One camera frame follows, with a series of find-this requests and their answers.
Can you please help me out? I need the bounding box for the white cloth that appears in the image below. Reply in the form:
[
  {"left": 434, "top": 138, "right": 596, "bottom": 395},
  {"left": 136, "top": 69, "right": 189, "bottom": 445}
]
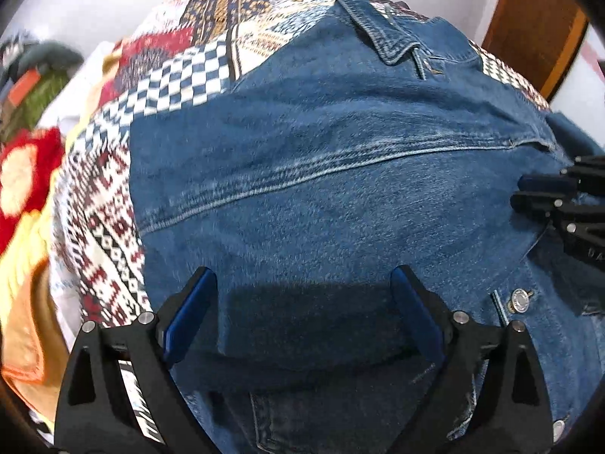
[{"left": 38, "top": 40, "right": 121, "bottom": 134}]

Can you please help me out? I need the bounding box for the red and cream knitted cloth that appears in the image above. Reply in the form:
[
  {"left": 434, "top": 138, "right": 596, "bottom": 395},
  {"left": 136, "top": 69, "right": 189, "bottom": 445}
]
[{"left": 0, "top": 127, "right": 68, "bottom": 252}]

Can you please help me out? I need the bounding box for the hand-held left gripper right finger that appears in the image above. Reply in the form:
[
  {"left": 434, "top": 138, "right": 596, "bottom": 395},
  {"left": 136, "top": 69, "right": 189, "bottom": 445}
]
[{"left": 390, "top": 265, "right": 555, "bottom": 454}]

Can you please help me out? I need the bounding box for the blue denim jacket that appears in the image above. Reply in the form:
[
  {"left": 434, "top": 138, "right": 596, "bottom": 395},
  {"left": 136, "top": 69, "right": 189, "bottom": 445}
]
[{"left": 127, "top": 0, "right": 605, "bottom": 454}]

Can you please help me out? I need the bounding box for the patterned patchwork blanket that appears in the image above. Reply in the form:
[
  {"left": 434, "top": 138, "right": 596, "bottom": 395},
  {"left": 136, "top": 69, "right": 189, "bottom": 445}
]
[{"left": 50, "top": 0, "right": 554, "bottom": 445}]

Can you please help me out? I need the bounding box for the orange cloth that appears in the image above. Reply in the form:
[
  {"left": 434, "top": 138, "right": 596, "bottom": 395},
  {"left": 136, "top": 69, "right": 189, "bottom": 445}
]
[{"left": 0, "top": 267, "right": 74, "bottom": 419}]

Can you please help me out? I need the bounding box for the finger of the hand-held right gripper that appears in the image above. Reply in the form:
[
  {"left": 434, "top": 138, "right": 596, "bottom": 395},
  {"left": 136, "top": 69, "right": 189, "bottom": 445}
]
[
  {"left": 509, "top": 191, "right": 591, "bottom": 235},
  {"left": 518, "top": 154, "right": 605, "bottom": 196}
]

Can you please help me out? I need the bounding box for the green cloth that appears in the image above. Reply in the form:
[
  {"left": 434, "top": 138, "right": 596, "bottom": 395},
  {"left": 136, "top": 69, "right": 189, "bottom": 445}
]
[{"left": 0, "top": 40, "right": 87, "bottom": 143}]

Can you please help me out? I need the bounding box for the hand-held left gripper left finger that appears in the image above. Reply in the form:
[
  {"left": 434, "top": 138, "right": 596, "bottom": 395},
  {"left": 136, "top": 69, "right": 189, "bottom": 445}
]
[{"left": 54, "top": 266, "right": 219, "bottom": 454}]

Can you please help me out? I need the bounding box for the brown wooden headboard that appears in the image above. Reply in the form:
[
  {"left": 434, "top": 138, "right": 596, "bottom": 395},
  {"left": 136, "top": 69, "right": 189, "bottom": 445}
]
[{"left": 481, "top": 0, "right": 590, "bottom": 103}]

